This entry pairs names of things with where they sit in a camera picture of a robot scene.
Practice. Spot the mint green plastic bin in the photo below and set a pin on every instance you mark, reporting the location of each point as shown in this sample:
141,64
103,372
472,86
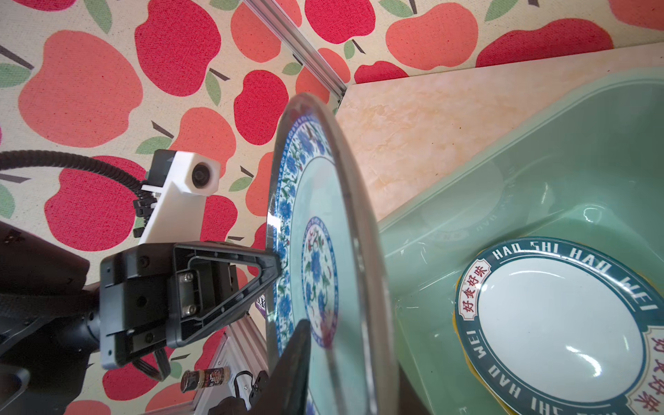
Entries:
589,170

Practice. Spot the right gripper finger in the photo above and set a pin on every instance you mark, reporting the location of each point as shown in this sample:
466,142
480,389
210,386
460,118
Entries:
287,388

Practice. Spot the dark cylindrical can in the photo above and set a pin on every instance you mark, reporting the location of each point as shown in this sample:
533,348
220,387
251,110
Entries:
194,380

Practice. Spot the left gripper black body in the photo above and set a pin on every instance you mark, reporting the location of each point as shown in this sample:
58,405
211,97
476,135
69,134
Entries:
161,295

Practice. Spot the left aluminium frame post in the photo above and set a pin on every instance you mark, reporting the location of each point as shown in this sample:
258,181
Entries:
275,18

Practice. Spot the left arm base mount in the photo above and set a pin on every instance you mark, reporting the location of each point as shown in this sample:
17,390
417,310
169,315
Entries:
249,387

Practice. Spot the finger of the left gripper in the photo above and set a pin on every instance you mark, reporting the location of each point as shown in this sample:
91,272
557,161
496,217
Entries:
214,285

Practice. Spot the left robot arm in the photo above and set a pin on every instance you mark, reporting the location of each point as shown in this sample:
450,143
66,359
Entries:
50,316

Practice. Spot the small dark patterned plate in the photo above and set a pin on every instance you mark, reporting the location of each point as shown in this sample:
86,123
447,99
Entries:
321,225

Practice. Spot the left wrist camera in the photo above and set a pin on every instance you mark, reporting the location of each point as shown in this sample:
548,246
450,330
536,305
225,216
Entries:
182,181

